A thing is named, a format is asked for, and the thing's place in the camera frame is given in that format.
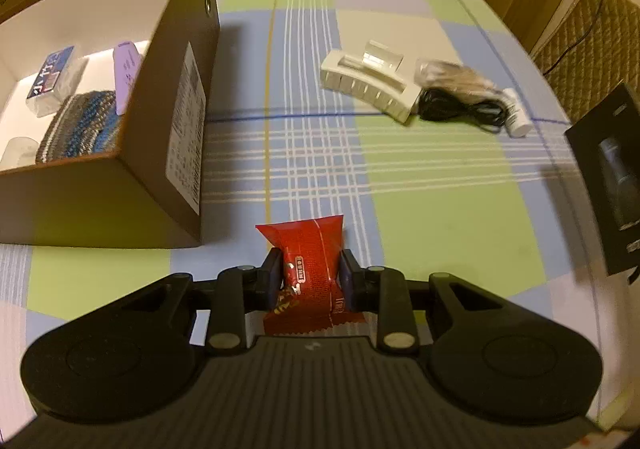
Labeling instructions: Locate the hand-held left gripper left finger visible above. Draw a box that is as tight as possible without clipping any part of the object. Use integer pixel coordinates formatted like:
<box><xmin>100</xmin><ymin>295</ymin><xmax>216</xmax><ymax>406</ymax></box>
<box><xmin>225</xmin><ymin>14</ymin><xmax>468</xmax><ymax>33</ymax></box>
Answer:
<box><xmin>117</xmin><ymin>248</ymin><xmax>283</xmax><ymax>355</ymax></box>

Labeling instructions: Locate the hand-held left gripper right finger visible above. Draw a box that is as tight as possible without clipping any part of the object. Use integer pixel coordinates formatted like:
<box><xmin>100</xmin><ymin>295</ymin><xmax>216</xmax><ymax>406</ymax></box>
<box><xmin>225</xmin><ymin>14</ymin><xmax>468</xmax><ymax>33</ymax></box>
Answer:
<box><xmin>339</xmin><ymin>249</ymin><xmax>506</xmax><ymax>355</ymax></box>

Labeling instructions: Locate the red snack packet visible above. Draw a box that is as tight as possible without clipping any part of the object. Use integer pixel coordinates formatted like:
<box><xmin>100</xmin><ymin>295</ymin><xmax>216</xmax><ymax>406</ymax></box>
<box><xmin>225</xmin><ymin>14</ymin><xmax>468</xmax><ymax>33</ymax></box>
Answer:
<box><xmin>255</xmin><ymin>214</ymin><xmax>368</xmax><ymax>337</ymax></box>

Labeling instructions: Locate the brown cardboard box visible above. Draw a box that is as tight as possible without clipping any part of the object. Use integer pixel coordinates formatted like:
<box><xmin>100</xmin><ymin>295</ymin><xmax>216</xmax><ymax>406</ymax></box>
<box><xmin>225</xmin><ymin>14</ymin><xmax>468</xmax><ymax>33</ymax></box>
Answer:
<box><xmin>0</xmin><ymin>0</ymin><xmax>221</xmax><ymax>250</ymax></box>

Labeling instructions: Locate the cream plastic holder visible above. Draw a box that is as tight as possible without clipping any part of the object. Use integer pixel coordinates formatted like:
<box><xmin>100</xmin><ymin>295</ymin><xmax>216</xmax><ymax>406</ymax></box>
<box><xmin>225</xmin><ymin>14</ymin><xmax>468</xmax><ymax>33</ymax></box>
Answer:
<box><xmin>320</xmin><ymin>41</ymin><xmax>423</xmax><ymax>124</ymax></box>

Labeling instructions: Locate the clear plastic bag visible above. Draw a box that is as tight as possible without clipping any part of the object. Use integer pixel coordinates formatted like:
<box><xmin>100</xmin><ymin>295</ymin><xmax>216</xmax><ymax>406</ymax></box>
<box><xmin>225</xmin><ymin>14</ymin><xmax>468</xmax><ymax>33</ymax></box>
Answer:
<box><xmin>414</xmin><ymin>58</ymin><xmax>501</xmax><ymax>100</ymax></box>

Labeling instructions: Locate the small white bottle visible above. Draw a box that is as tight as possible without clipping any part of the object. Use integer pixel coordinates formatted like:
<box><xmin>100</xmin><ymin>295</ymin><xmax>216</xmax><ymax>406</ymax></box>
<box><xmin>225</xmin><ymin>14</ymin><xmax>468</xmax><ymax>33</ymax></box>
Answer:
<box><xmin>501</xmin><ymin>88</ymin><xmax>534</xmax><ymax>138</ymax></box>

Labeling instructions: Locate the striped knitted cloth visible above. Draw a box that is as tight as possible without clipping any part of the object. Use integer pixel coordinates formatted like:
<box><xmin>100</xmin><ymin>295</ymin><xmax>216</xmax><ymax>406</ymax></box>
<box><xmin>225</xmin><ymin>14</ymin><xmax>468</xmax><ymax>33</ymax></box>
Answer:
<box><xmin>35</xmin><ymin>90</ymin><xmax>128</xmax><ymax>164</ymax></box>

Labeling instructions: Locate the purple pouch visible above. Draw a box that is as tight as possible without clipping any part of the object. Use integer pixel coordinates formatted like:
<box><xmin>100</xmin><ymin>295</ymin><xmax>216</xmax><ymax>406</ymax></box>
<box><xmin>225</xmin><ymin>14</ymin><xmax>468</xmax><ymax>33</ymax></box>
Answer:
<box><xmin>112</xmin><ymin>41</ymin><xmax>146</xmax><ymax>116</ymax></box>

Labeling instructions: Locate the black product box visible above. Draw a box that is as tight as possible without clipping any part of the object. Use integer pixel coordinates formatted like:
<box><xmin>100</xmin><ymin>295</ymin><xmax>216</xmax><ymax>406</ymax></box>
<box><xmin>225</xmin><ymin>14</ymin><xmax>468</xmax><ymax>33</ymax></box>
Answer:
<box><xmin>564</xmin><ymin>81</ymin><xmax>640</xmax><ymax>277</ymax></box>

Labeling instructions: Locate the blue tissue packet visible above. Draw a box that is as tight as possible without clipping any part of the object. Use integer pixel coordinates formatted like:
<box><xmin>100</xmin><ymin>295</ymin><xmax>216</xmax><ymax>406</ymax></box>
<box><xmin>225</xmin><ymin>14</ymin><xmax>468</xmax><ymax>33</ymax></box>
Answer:
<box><xmin>25</xmin><ymin>45</ymin><xmax>86</xmax><ymax>117</ymax></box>

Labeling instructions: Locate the quilted brown chair cover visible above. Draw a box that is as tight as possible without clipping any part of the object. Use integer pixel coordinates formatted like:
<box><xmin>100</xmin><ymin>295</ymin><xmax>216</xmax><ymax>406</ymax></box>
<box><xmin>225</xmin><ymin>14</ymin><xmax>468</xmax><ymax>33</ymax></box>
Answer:
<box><xmin>530</xmin><ymin>0</ymin><xmax>640</xmax><ymax>117</ymax></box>

